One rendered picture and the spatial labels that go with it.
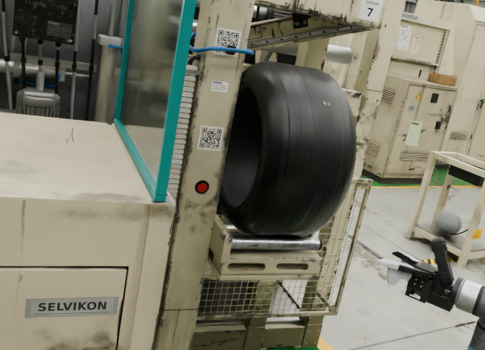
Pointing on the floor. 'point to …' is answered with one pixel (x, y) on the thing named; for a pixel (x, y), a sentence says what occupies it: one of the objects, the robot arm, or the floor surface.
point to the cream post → (202, 164)
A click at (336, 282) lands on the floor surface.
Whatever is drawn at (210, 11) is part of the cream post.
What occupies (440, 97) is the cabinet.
